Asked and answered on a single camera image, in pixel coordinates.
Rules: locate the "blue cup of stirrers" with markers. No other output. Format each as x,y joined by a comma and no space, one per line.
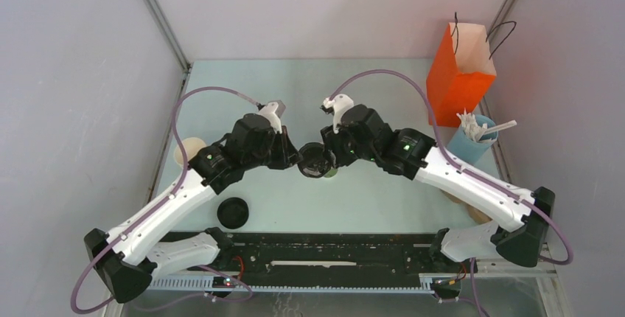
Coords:
475,135

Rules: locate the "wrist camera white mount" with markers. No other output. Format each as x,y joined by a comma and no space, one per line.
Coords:
273,111
337,106

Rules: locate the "green paper coffee cup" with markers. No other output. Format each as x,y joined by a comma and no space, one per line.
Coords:
331,173

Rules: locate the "stack of paper cups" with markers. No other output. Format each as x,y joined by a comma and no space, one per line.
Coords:
191,146

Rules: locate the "black coffee cup lid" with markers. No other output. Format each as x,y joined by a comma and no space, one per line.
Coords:
314,163

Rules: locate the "stack of black lids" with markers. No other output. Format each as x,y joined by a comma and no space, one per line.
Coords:
233,213

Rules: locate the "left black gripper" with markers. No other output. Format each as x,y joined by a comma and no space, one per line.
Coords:
289,155

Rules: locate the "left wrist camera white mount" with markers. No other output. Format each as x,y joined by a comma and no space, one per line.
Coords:
273,111

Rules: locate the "orange paper bag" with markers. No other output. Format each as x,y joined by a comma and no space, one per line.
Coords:
461,73

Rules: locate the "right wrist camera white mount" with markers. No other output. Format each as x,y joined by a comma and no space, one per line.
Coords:
337,106

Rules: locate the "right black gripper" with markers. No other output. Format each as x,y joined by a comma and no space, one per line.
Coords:
332,143

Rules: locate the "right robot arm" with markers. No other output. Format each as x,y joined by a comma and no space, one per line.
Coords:
518,217

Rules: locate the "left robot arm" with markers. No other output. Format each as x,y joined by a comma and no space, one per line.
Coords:
128,257

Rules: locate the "brown pulp cup carrier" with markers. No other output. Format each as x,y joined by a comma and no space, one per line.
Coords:
478,216

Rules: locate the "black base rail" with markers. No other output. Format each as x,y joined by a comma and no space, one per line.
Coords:
360,263

